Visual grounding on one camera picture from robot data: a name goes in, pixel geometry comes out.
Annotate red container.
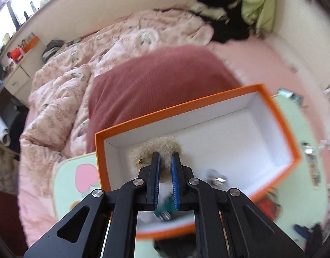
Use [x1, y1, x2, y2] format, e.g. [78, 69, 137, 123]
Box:
[9, 47, 23, 60]

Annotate pile of black clothes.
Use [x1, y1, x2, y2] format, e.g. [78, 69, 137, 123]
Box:
[197, 0, 251, 43]

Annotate silver metal object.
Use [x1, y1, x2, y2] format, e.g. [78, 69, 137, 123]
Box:
[205, 169, 227, 187]

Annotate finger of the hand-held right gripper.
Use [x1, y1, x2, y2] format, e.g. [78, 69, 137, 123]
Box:
[294, 224, 323, 245]

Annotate pink floral quilt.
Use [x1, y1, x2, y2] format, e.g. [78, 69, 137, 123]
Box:
[20, 9, 214, 162]

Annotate grey folded clothing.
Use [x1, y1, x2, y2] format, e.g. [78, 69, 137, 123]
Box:
[42, 40, 64, 60]

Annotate orange cardboard box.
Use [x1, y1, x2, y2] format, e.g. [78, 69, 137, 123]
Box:
[95, 84, 301, 241]

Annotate dark pink pillow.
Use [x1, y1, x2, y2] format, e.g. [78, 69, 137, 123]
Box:
[85, 46, 242, 154]

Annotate light green hanging garment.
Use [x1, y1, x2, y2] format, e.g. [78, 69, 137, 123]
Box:
[232, 0, 276, 31]

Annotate green cartoon printed desktop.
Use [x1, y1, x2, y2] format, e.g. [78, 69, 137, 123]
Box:
[53, 94, 329, 258]

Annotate white drawer cabinet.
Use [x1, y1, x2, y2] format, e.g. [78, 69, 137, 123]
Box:
[3, 64, 32, 103]

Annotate foil snack strip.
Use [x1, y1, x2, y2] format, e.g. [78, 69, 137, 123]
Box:
[302, 142, 320, 186]

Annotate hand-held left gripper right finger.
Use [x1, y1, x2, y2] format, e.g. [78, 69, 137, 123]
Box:
[172, 152, 308, 258]

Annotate green small toy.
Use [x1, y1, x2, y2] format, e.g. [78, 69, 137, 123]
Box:
[154, 195, 176, 221]

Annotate silver foil wrapper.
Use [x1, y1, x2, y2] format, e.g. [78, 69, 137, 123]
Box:
[278, 88, 302, 104]

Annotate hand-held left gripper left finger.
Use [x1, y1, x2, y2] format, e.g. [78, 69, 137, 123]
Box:
[23, 152, 161, 258]

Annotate orange tray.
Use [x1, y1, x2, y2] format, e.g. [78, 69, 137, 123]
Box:
[22, 36, 39, 51]

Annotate beige furry pompom toy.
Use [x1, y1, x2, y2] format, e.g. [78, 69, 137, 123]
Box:
[129, 134, 185, 191]

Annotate pink bed sheet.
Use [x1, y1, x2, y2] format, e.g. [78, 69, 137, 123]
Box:
[18, 40, 327, 248]

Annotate rolled white paper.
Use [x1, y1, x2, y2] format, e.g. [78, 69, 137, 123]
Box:
[0, 111, 11, 146]

